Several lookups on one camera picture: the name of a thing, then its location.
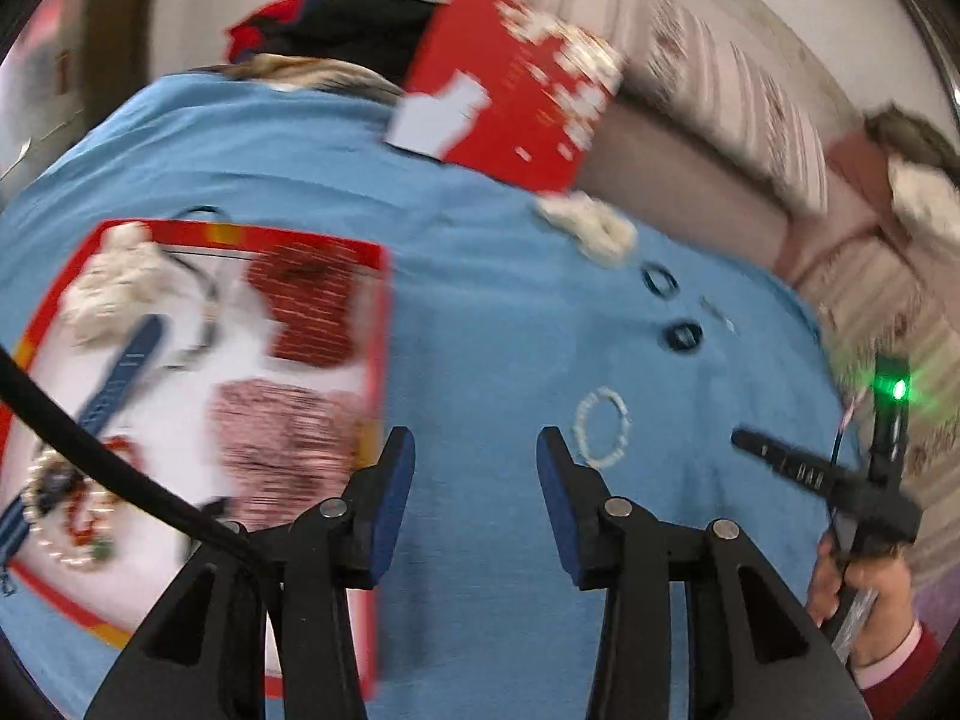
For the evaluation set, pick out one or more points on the metal hair clip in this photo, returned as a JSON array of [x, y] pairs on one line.
[[720, 315]]

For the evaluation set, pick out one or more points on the tan fur cloth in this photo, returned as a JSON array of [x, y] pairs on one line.
[[315, 75]]

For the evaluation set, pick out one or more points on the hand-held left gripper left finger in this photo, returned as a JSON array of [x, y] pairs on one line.
[[394, 495]]

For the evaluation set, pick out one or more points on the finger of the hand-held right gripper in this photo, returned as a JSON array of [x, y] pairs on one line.
[[802, 469]]

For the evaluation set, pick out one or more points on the blue blanket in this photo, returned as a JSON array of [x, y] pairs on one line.
[[480, 300]]

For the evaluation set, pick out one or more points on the white printed scrunchie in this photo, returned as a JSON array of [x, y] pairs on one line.
[[112, 285]]

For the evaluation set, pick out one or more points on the white crumpled cloth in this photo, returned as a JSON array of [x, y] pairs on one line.
[[926, 191]]

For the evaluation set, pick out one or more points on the red polka dot scrunchie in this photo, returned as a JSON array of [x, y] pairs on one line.
[[315, 307]]

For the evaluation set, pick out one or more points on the white fluffy scrunchie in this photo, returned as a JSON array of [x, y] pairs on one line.
[[592, 229]]

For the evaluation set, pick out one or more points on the dark clothes pile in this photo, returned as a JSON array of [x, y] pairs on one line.
[[337, 22]]

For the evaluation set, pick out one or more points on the grey furry cloth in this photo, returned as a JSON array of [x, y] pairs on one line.
[[904, 139]]

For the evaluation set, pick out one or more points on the red-rimmed white box tray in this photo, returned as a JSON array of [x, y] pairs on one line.
[[187, 405]]

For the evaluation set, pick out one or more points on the brown sofa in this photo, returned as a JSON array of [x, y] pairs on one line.
[[690, 187]]

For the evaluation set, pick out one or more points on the red white striped scrunchie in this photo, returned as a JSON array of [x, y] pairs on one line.
[[285, 442]]

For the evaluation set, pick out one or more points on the striped floral seat cushion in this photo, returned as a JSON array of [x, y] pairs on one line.
[[877, 307]]

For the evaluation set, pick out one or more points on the long striped floral cushion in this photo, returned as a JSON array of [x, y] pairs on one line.
[[675, 45]]

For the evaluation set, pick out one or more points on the person's right forearm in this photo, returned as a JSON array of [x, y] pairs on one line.
[[900, 656]]

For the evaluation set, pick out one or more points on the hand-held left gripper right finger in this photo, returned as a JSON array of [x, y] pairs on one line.
[[559, 514]]

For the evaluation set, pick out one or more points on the person's right hand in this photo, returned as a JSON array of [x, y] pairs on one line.
[[892, 600]]

